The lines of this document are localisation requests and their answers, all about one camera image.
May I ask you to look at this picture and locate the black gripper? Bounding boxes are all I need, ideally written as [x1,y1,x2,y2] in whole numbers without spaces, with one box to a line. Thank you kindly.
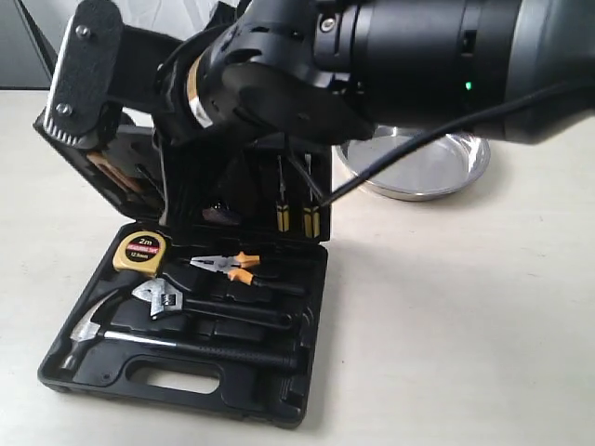
[152,1,375,228]

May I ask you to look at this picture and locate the yellow tape measure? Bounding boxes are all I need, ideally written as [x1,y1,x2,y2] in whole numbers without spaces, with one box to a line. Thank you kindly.
[112,230,167,278]

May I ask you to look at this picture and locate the yellow screwdriver left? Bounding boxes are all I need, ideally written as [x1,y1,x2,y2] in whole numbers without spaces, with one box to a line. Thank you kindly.
[276,155,290,232]

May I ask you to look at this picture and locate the orange handled pliers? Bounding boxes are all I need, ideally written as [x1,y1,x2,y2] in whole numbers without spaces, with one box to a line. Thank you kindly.
[189,252,306,295]

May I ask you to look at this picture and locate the claw hammer black handle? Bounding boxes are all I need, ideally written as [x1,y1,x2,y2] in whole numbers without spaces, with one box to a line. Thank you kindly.
[59,290,298,373]

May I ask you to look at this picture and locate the adjustable wrench black handle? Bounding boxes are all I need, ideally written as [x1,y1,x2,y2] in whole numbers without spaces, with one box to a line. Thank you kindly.
[131,278,294,329]

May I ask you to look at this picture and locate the round stainless steel tray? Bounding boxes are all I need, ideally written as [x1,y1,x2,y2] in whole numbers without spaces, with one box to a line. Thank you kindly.
[336,125,491,202]

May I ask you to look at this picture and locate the white backdrop cloth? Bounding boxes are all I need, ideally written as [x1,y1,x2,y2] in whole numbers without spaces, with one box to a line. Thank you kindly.
[1,1,242,90]

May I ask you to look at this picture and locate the yellow screwdriver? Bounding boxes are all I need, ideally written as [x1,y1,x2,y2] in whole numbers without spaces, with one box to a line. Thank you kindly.
[276,155,290,232]
[301,155,321,239]

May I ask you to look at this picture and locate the yellow screwdriver right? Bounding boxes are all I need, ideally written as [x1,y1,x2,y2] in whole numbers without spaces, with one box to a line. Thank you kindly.
[301,155,321,239]

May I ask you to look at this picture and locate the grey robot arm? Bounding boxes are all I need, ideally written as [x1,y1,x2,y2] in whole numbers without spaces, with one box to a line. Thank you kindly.
[35,1,594,223]

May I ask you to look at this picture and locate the black plastic tool case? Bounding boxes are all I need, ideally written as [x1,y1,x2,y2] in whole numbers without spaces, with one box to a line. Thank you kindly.
[37,118,332,427]

